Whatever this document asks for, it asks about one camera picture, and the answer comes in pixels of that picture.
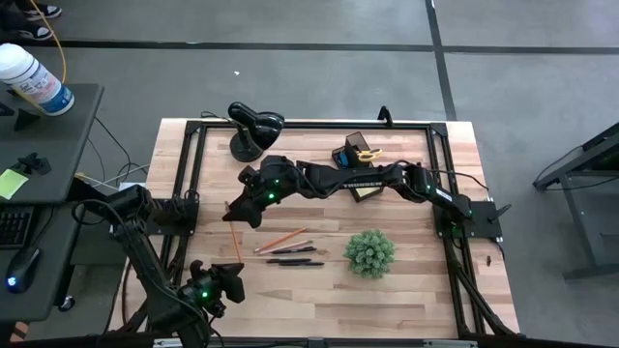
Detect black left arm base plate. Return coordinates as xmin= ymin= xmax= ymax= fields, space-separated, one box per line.
xmin=129 ymin=196 xmax=200 ymax=238

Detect black computer mouse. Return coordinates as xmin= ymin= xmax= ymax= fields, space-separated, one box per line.
xmin=5 ymin=246 xmax=43 ymax=295

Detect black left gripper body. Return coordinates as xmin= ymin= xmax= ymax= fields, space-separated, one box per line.
xmin=191 ymin=260 xmax=246 ymax=318

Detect green sticky note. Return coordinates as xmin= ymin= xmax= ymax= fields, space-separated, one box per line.
xmin=0 ymin=167 xmax=30 ymax=201

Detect black desk lamp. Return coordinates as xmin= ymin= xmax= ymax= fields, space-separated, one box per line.
xmin=226 ymin=101 xmax=286 ymax=163

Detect green succulent in patterned pot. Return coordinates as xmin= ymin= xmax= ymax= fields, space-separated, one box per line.
xmin=342 ymin=228 xmax=397 ymax=280

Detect yellow-handled scissors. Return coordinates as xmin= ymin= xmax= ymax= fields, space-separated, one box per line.
xmin=355 ymin=148 xmax=384 ymax=163

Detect person's shoe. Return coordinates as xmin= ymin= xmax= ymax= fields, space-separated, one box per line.
xmin=21 ymin=3 xmax=64 ymax=22
xmin=16 ymin=24 xmax=54 ymax=43

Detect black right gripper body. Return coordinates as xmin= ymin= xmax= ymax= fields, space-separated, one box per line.
xmin=239 ymin=165 xmax=270 ymax=208

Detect orange pencil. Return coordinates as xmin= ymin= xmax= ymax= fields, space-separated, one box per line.
xmin=223 ymin=200 xmax=244 ymax=265
xmin=252 ymin=227 xmax=308 ymax=255

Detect black clamp piece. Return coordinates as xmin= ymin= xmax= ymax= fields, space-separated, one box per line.
xmin=16 ymin=151 xmax=53 ymax=177

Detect person's leg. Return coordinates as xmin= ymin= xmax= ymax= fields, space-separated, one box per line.
xmin=0 ymin=0 xmax=35 ymax=35

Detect black aluminium table frame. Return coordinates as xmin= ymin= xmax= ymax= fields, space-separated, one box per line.
xmin=108 ymin=119 xmax=521 ymax=342

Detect yellow cable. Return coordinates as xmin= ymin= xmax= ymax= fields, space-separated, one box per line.
xmin=28 ymin=0 xmax=69 ymax=86

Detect black lever handle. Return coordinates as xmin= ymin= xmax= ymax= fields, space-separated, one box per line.
xmin=486 ymin=203 xmax=513 ymax=225

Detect white wipes canister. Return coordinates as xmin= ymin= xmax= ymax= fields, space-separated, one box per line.
xmin=0 ymin=42 xmax=76 ymax=118

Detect black mesh desk organizer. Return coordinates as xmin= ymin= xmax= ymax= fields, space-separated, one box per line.
xmin=331 ymin=130 xmax=387 ymax=204

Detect black clamp mount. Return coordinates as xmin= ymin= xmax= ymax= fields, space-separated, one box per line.
xmin=376 ymin=104 xmax=396 ymax=128

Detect black keyboard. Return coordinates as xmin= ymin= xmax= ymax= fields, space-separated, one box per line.
xmin=0 ymin=206 xmax=36 ymax=250

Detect black metal side table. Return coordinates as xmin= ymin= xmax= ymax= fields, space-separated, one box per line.
xmin=531 ymin=120 xmax=619 ymax=282

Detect black side desk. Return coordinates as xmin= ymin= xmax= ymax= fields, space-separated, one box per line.
xmin=0 ymin=81 xmax=105 ymax=324

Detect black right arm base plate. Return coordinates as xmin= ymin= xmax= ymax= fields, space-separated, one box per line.
xmin=433 ymin=199 xmax=504 ymax=241

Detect silver metal bracket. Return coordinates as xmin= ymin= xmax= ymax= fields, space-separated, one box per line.
xmin=422 ymin=339 xmax=479 ymax=348
xmin=153 ymin=337 xmax=210 ymax=348

